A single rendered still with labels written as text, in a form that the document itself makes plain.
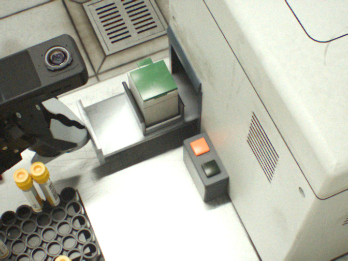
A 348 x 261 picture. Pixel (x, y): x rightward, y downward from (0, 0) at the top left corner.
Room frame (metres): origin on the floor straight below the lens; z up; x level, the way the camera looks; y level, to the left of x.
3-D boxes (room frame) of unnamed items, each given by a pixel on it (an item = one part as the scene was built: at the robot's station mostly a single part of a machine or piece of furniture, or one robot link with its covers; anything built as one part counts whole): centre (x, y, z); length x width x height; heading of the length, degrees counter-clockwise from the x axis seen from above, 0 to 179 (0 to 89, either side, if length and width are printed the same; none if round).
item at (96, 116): (0.36, 0.00, 0.92); 0.21 x 0.07 x 0.05; 112
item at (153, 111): (0.36, 0.02, 0.95); 0.05 x 0.04 x 0.06; 22
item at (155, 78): (0.36, 0.02, 0.98); 0.05 x 0.04 x 0.01; 22
